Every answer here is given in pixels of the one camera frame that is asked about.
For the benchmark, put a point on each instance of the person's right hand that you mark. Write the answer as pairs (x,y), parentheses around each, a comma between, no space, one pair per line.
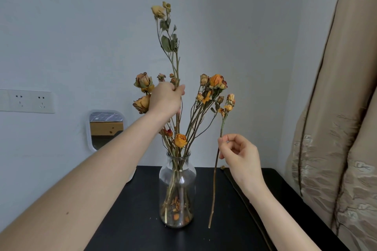
(243,162)

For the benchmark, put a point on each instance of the person's left hand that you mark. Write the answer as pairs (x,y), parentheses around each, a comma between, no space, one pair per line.
(165,99)

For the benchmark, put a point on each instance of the thin dark stem dried flower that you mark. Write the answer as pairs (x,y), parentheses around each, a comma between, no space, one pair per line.
(223,167)

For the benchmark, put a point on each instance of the peach pink-edged dried flower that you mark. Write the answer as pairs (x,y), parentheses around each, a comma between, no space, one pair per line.
(142,104)

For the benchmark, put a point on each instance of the round yellow dried flower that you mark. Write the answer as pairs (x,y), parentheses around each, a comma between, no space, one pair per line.
(180,140)

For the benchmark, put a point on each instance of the short cluster buds dried flower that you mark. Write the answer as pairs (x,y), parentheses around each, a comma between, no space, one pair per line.
(229,100)

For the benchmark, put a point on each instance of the clear glass vase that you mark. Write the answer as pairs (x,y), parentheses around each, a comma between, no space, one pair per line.
(165,177)

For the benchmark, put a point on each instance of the person's right forearm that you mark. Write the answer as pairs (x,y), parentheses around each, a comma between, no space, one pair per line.
(282,224)

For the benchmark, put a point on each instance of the person's left forearm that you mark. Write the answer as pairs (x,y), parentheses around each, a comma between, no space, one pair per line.
(88,186)

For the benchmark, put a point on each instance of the pile of dried orange petals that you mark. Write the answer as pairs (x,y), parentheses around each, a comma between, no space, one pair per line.
(175,215)

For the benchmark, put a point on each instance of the white standing mirror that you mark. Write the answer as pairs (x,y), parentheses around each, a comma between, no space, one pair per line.
(106,130)

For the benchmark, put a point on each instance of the beige embroidered curtain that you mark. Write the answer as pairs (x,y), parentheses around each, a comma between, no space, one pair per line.
(338,156)

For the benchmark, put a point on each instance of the black table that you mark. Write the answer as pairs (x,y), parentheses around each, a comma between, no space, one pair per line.
(132,215)

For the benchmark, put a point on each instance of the white wall socket panel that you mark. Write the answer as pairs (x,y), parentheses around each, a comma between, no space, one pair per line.
(29,100)

